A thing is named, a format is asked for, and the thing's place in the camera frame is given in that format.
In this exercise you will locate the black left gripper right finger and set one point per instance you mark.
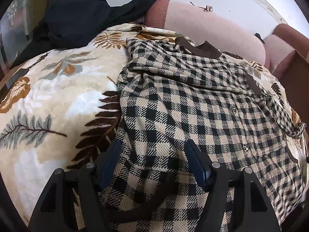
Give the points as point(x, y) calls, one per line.
point(251, 209)

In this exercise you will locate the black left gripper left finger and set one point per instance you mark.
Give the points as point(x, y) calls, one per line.
point(54, 210)

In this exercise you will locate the black beige checked coat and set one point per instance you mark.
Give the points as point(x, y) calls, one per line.
point(239, 116)

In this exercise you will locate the pink headboard cushion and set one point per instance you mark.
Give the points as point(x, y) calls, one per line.
point(282, 46)
point(201, 26)

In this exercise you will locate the wooden door with stained glass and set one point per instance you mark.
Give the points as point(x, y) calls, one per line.
point(18, 20)

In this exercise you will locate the small metal wall fixture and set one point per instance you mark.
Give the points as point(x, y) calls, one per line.
point(207, 8)

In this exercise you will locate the cream leaf-print fleece blanket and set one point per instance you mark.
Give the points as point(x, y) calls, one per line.
point(63, 111)

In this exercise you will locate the black garment pile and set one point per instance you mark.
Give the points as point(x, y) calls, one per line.
point(69, 24)

